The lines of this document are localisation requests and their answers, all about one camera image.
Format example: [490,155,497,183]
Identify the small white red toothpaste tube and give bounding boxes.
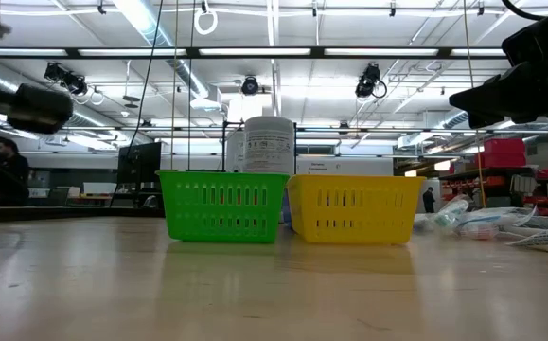
[456,222,501,242]

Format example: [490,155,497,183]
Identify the red storage bins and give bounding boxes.
[474,136,528,170]

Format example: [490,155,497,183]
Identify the black storage shelf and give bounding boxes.
[438,165,548,218]

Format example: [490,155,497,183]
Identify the standing person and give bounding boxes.
[422,187,436,214]

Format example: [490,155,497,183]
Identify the white signboard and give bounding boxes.
[295,155,395,177]

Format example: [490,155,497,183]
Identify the yellow plastic basket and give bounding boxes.
[286,174,427,245]

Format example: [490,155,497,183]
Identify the white wipes canister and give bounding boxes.
[242,116,296,175]

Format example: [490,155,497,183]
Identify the blue plastic basket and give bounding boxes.
[281,187,295,229]

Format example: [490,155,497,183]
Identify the red plastic basket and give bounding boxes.
[216,187,260,227]

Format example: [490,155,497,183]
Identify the green plastic basket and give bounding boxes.
[155,170,292,244]

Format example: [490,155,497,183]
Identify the black monitor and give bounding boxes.
[115,140,164,186]

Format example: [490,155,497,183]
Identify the seated person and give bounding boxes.
[0,136,31,207]

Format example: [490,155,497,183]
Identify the yellow hanging cord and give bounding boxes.
[462,0,488,209]

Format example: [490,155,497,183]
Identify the black overhead mounted camera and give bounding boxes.
[240,75,260,97]
[43,61,89,96]
[354,63,388,101]

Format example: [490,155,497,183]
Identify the white cable loop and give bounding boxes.
[192,0,219,37]

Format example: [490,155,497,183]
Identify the black overhead frame bar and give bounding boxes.
[0,45,548,61]

